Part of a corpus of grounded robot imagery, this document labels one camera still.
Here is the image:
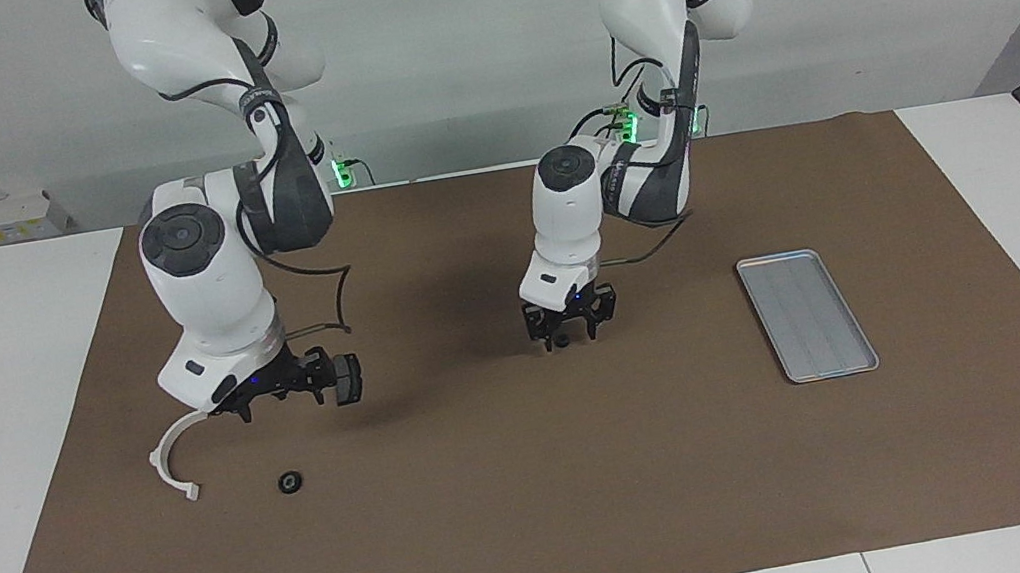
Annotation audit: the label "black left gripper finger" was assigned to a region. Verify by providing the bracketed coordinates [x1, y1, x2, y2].
[585, 299, 626, 343]
[523, 304, 562, 356]

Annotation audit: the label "silver metal tray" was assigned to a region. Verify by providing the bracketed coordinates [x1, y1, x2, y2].
[734, 240, 883, 391]

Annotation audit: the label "dark rectangular brake pad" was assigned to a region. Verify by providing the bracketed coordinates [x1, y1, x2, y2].
[329, 351, 367, 407]

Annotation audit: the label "brown table mat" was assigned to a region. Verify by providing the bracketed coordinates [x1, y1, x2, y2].
[0, 89, 1020, 573]

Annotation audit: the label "white power strip box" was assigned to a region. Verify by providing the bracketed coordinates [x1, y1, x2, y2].
[0, 186, 74, 247]

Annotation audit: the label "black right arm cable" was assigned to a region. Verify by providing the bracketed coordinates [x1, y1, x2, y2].
[260, 240, 365, 349]

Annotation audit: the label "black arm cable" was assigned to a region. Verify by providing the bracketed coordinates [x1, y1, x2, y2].
[573, 48, 718, 269]
[260, 240, 365, 349]

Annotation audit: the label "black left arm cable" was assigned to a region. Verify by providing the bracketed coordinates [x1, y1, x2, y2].
[573, 48, 718, 269]

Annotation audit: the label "white semicircular plastic bracket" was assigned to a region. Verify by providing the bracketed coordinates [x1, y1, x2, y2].
[142, 407, 224, 508]

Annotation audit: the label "black base cables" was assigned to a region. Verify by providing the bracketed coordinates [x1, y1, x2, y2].
[556, 54, 657, 154]

